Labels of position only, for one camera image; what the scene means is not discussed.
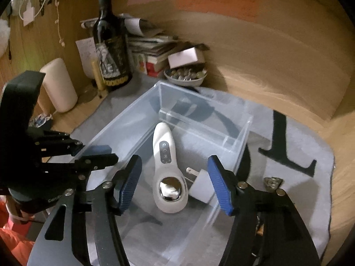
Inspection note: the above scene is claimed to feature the white travel plug adapter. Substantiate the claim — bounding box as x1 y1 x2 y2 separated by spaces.
186 167 215 204

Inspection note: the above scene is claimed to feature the clear plastic storage bin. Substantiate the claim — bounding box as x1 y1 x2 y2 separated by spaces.
72 82 253 265

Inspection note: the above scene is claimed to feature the cream cylindrical speaker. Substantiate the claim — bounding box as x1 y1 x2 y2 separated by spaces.
40 58 78 113

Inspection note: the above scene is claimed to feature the small crumpled foil piece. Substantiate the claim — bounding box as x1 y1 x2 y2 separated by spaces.
264 176 283 193

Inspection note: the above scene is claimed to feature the grey rug with black letters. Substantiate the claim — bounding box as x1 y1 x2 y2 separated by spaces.
52 72 336 266

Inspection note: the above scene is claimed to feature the round glass coaster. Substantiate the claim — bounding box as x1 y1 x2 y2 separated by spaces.
78 88 102 104

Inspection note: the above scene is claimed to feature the yellow lip balm tube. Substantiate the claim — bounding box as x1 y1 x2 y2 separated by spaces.
91 59 106 91

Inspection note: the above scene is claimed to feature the white handwritten note paper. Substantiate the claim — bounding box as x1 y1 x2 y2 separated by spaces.
76 37 97 79

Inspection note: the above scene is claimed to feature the white bowl of stones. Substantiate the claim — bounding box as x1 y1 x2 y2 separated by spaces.
164 67 208 87

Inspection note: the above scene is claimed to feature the dark wine bottle elephant label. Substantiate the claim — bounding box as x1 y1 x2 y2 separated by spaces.
93 0 132 92

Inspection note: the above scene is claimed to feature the stack of books and papers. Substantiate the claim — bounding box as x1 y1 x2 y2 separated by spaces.
84 16 193 74

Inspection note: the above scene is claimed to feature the pink white small box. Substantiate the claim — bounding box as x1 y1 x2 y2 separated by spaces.
168 47 205 68

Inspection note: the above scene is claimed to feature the orange sticky note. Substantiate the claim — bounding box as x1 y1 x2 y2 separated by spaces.
175 0 259 22

